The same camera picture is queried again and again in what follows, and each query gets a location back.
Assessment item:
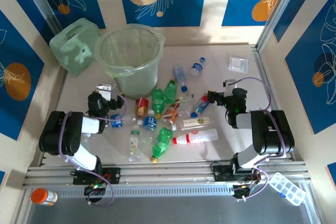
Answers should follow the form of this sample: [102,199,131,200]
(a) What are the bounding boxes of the small crushed blue label bottle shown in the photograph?
[109,113,139,130]

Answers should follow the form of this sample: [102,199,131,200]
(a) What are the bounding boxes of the red yellow label bottle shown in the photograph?
[134,97,150,126]

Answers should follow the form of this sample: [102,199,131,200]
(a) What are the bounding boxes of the blue cap water bottle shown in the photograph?
[189,56,206,77]

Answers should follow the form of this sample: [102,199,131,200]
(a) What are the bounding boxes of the blue label bottle white cap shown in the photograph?
[141,110,159,145]

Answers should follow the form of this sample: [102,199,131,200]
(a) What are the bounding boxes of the green bottle yellow cap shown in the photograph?
[149,126,174,163]
[163,78,178,104]
[151,87,165,119]

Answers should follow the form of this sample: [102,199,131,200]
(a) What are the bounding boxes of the orange label bottle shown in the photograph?
[161,97,183,124]

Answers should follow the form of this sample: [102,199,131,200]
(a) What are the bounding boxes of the translucent bin with green liner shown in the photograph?
[94,23,166,100]

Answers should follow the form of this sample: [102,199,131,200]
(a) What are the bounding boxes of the blue red label bottle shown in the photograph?
[190,92,211,119]

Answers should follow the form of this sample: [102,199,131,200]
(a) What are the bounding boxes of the clear bottle beige label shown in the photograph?
[172,116,212,132]

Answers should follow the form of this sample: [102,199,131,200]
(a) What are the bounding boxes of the small clear plastic box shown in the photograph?
[227,56,249,73]

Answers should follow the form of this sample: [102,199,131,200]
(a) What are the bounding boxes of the crushed clear bottle blue label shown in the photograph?
[172,63,189,91]

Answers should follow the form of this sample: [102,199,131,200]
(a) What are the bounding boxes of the red cap red label bottle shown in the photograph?
[172,129,219,145]

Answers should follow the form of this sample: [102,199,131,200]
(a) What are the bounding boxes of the pale green lunch box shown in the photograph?
[49,17,102,77]

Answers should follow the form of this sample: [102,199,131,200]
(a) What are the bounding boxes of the left base control board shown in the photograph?
[83,182,106,196]

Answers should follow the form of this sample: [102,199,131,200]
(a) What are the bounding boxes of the base control board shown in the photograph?
[233,183,259,200]
[83,182,106,196]

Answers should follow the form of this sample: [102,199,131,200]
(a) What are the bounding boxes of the right base control board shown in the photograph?
[233,183,259,200]

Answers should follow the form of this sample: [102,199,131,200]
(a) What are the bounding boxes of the clear compartment organiser box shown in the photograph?
[267,173,307,206]

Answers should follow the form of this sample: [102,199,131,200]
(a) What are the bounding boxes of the jar with orange lid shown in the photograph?
[30,188,59,207]

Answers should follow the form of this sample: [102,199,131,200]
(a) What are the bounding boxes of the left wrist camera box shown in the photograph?
[95,84,113,97]

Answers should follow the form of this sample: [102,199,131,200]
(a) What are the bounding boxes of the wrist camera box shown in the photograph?
[222,79,237,97]
[95,84,113,97]

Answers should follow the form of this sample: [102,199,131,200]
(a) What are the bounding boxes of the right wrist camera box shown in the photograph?
[222,79,237,97]

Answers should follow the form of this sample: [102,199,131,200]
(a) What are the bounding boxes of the aluminium table side rail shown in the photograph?
[250,44,293,161]
[38,70,68,167]

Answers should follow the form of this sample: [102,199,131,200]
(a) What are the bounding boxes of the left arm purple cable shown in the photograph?
[58,91,129,163]

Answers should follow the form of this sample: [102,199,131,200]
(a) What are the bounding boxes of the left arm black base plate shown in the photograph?
[72,167,122,186]

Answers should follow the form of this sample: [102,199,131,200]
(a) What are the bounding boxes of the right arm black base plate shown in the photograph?
[213,165,262,183]

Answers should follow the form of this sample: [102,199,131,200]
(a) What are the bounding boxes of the aluminium mounting rail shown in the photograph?
[22,159,312,189]

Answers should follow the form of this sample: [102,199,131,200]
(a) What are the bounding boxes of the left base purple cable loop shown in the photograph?
[87,174,116,207]

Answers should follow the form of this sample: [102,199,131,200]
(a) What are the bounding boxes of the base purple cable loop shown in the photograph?
[236,167,269,203]
[87,174,116,207]

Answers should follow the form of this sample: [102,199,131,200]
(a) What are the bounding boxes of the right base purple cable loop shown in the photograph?
[236,167,269,203]

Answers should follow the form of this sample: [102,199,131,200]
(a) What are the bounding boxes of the grey slotted cable duct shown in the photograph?
[26,184,236,197]

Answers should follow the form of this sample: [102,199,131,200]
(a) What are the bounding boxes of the aluminium frame post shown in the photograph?
[19,0,62,35]
[256,0,299,51]

